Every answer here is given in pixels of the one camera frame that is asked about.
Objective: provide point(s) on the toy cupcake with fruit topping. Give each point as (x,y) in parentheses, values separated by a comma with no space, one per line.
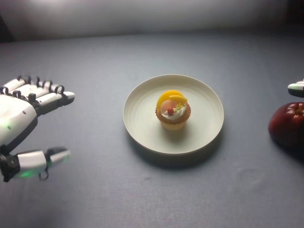
(173,116)

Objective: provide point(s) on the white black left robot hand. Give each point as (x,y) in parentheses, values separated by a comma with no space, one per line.
(16,114)

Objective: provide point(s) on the round cream plate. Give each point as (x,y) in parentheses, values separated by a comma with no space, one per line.
(142,123)

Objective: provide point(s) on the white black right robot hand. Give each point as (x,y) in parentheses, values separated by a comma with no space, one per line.
(297,88)

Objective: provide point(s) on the red toy apple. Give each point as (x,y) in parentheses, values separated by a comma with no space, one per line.
(287,126)

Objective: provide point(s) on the grey table cloth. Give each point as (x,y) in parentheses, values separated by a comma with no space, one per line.
(152,190)

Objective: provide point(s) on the white backdrop sheet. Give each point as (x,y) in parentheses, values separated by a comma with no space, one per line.
(152,16)

